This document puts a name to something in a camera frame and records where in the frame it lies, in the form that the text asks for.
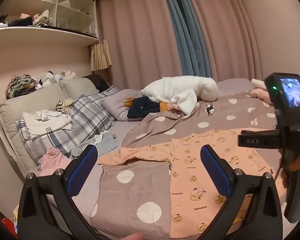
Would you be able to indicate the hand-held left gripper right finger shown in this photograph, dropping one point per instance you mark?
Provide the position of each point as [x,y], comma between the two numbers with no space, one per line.
[215,172]

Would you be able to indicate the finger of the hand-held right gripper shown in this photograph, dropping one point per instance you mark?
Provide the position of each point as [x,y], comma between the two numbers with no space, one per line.
[255,140]

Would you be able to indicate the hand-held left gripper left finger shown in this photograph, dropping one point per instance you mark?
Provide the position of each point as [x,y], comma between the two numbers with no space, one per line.
[82,171]

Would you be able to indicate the peach printed baby garment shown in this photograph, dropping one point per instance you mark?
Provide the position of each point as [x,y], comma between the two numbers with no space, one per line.
[190,170]

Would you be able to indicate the navy and orange clothes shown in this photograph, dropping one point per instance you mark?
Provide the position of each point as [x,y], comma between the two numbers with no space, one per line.
[163,106]

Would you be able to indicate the person's left hand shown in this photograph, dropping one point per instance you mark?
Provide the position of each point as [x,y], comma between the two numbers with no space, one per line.
[132,236]

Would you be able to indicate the folded pink cloth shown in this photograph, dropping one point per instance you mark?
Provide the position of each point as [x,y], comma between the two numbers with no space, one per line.
[261,95]

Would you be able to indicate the light blue cloth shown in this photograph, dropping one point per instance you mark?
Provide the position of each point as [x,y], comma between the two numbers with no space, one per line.
[107,143]

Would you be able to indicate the plaid pillow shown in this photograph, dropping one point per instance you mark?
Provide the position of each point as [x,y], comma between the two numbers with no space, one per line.
[95,115]
[52,143]

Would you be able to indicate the brown polka dot blanket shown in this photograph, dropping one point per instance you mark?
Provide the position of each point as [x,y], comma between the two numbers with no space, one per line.
[130,195]

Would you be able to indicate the white folded shirt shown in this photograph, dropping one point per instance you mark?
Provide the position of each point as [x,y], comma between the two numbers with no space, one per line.
[47,127]

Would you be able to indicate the lilac bed sheet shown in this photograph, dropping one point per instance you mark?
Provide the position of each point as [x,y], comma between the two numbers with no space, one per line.
[233,86]

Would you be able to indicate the patterned crumpled cloth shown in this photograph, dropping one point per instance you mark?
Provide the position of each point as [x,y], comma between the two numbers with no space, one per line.
[65,105]

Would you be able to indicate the grey quilted pillow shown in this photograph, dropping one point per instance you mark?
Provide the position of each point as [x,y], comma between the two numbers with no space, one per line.
[115,103]

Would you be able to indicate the small pink garment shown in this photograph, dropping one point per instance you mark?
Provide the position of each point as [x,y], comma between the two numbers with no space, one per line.
[173,108]

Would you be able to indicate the small beige cushion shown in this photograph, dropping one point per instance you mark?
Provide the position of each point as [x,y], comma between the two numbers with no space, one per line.
[78,87]

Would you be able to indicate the navy garment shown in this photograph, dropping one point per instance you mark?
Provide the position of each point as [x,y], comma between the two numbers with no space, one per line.
[142,107]

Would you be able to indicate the dark brown pillow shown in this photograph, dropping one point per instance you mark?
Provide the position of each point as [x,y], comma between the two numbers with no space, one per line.
[97,82]

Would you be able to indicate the large beige cushion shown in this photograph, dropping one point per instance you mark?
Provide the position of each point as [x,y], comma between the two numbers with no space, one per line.
[20,105]

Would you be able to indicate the cream plush toy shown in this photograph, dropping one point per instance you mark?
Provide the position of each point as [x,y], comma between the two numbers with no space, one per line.
[66,75]

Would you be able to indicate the black and white plush toy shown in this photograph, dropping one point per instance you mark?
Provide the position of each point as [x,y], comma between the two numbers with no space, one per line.
[47,78]

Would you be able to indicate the pink curtain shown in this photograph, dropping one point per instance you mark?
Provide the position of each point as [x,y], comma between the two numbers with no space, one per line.
[137,30]
[230,30]

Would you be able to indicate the pile of patterned scrunchies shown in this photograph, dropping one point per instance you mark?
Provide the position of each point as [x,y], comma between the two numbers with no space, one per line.
[21,86]

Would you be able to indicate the striped hanging cloth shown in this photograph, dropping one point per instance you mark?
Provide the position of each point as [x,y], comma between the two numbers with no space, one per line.
[100,56]

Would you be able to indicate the blue curtain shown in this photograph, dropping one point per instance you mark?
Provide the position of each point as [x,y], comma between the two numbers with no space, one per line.
[187,30]

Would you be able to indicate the cream crumpled cloth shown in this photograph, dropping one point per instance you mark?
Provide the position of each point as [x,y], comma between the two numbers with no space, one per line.
[42,17]

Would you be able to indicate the dark cloth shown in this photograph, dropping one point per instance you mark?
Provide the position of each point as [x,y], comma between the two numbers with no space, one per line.
[18,22]

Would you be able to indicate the white wall shelf unit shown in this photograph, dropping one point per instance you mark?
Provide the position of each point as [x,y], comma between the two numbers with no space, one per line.
[40,36]

